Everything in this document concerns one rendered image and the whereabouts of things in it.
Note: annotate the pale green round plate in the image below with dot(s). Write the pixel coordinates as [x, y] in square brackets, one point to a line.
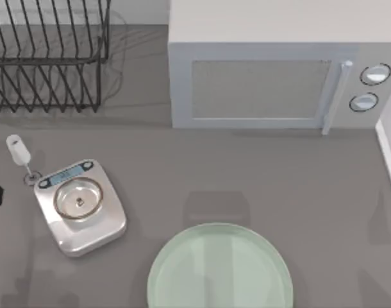
[219, 272]

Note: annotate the pale microwave oven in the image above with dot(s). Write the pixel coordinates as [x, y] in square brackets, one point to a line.
[246, 41]

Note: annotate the silver kitchen scale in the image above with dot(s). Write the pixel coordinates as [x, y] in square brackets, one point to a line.
[83, 221]

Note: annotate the small microwave knob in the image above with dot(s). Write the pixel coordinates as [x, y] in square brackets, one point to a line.
[363, 102]

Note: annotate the white handheld milk frother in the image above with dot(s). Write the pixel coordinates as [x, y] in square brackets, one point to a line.
[19, 150]

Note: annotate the large microwave knob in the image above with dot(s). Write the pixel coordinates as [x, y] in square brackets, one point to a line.
[375, 73]

